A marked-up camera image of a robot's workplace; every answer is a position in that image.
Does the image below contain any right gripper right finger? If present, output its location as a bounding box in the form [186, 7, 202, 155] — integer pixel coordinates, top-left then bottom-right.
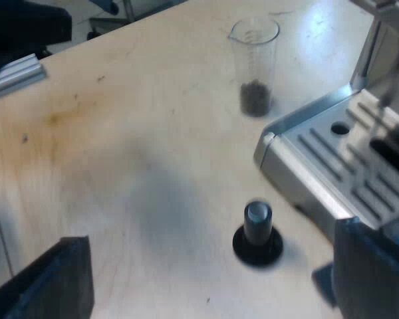
[311, 213, 399, 319]

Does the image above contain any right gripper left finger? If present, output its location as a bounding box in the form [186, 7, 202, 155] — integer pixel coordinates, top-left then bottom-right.
[0, 235, 95, 319]

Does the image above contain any steel espresso machine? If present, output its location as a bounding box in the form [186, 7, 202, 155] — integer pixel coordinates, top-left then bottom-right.
[253, 0, 399, 233]

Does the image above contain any clear measuring glass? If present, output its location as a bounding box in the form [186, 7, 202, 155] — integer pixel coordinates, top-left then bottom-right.
[227, 18, 281, 118]

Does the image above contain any aluminium rail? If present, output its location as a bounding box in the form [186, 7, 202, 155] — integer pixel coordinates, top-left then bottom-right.
[0, 54, 49, 101]

